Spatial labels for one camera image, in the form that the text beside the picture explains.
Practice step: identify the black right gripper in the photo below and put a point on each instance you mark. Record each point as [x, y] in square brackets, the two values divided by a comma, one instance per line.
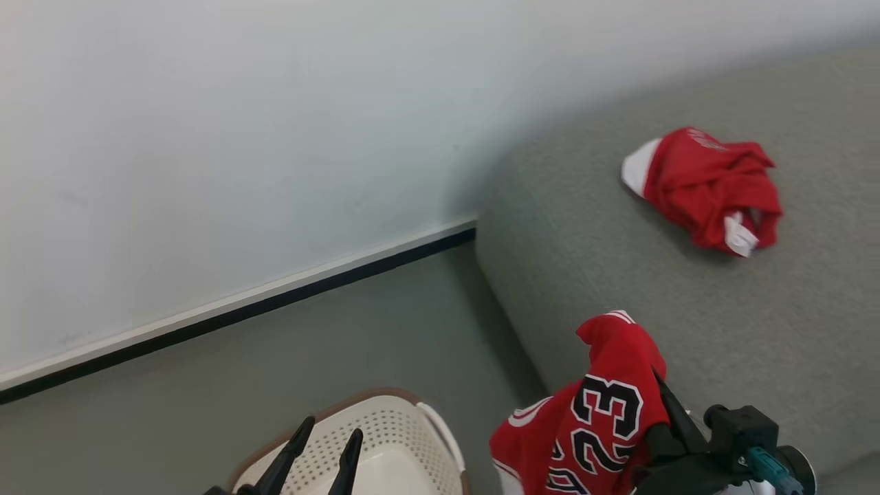
[680, 474]

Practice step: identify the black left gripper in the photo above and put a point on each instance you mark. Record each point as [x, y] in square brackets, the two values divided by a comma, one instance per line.
[230, 491]

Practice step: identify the red Bulls 23 jersey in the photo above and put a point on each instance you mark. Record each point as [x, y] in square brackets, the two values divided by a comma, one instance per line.
[612, 350]

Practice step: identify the red shorts with white trim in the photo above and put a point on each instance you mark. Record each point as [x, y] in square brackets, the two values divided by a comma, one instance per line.
[694, 185]

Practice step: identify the grey fabric sofa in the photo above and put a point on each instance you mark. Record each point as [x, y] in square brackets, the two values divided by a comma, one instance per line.
[687, 295]

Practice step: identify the cream perforated laundry basket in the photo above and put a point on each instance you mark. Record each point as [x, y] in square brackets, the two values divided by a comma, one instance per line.
[392, 440]

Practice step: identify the black and white baseboard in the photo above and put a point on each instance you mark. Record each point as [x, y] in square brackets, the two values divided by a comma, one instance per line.
[206, 316]

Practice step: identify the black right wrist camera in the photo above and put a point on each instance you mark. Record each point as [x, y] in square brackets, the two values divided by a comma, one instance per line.
[742, 430]

